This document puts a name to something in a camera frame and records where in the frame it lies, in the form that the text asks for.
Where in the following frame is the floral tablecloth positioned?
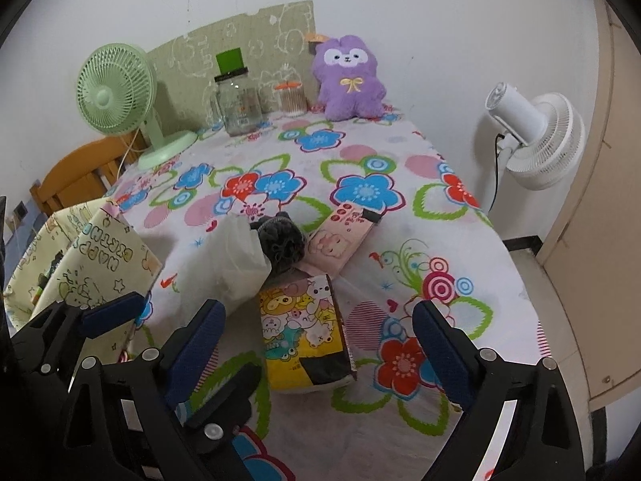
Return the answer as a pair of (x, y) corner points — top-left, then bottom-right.
(65, 103), (552, 481)

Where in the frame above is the small jar with orange lid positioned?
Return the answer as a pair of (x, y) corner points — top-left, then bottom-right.
(274, 79), (307, 118)

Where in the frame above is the beige door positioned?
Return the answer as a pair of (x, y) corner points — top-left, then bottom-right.
(536, 0), (641, 412)

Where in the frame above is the pink cartoon case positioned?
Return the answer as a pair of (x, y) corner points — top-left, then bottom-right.
(303, 203), (384, 276)

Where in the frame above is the black fan cable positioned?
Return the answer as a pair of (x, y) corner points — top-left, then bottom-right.
(488, 133), (505, 211)

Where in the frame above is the green patterned board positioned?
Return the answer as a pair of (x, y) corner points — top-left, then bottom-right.
(147, 0), (317, 116)

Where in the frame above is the green desk fan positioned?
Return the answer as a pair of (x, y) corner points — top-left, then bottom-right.
(76, 42), (198, 171)

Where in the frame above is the yellow cartoon gift bag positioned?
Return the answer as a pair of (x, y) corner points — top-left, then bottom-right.
(2, 198), (163, 366)

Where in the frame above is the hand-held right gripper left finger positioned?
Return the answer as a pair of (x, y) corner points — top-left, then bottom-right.
(62, 299), (227, 481)

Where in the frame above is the grey bath pouf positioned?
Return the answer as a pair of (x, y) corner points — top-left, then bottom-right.
(250, 212), (307, 276)

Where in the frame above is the glass jar with green lid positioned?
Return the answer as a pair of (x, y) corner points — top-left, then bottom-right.
(208, 47), (266, 137)

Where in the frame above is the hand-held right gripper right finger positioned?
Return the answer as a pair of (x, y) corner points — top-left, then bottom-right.
(411, 299), (587, 481)

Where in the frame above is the purple plush toy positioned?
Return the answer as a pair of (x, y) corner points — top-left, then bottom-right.
(313, 34), (387, 121)

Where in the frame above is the white plastic packet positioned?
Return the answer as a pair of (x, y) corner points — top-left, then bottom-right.
(208, 215), (274, 311)

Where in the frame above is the white standing fan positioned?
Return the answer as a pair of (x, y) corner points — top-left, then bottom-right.
(476, 81), (586, 216)

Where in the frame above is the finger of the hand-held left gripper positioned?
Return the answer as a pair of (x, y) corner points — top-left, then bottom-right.
(10, 291), (144, 376)
(183, 363), (264, 457)

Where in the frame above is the yellow cartoon tissue packet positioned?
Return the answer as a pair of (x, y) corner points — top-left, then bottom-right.
(258, 273), (359, 394)

